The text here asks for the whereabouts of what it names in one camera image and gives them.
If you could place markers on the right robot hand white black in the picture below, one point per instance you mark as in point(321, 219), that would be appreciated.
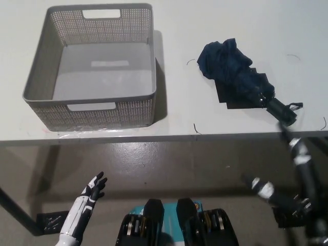
point(303, 179)

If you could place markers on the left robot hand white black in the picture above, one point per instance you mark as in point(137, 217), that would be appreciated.
point(82, 210)

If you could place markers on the navy umbrella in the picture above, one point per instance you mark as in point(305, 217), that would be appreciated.
point(238, 66)

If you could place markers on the black floor tape patch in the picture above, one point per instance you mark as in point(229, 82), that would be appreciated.
point(51, 221)
point(282, 222)

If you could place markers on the black table leg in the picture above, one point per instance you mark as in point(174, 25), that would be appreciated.
point(15, 210)

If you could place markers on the grey perforated plastic basket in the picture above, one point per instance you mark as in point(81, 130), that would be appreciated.
point(102, 115)

